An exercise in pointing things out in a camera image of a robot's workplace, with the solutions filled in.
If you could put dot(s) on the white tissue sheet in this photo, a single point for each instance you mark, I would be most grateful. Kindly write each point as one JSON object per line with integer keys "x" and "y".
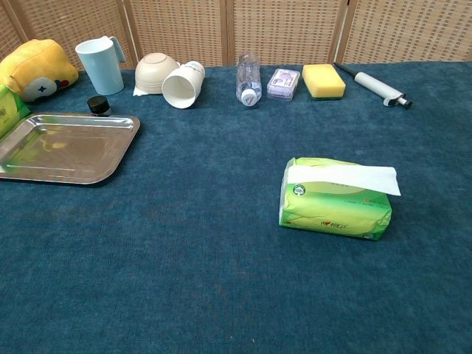
{"x": 350, "y": 177}

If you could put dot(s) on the blue table cloth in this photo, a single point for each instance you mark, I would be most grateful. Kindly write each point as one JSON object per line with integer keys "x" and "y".
{"x": 184, "y": 258}

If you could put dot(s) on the clear plastic water bottle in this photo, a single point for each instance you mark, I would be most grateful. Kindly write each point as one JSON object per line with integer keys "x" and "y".
{"x": 248, "y": 77}

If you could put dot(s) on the green soft tissue pack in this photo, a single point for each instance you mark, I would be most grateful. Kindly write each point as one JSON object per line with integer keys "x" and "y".
{"x": 332, "y": 214}

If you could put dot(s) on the white paper cup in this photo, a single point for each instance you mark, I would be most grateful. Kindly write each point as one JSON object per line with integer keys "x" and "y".
{"x": 178, "y": 88}

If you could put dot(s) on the yellow sponge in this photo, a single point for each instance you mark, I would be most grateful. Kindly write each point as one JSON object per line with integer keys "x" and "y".
{"x": 322, "y": 79}

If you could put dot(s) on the beige bowl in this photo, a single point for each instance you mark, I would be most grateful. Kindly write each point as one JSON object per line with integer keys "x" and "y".
{"x": 153, "y": 70}

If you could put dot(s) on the black bottle cap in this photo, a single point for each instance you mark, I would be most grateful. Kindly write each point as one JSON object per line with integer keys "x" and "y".
{"x": 99, "y": 105}

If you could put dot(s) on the woven wooden folding screen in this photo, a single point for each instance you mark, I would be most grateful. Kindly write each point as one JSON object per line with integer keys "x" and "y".
{"x": 287, "y": 29}

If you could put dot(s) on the white pipette tool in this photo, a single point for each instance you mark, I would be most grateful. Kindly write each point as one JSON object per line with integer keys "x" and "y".
{"x": 372, "y": 83}

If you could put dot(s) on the stainless steel tray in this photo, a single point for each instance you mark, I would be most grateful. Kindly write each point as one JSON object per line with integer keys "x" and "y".
{"x": 70, "y": 147}

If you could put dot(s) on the yellow plush toy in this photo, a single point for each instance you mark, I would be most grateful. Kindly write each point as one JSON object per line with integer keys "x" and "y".
{"x": 37, "y": 66}

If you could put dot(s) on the green cube tissue box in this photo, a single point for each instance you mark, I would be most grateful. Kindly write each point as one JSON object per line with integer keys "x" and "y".
{"x": 9, "y": 110}

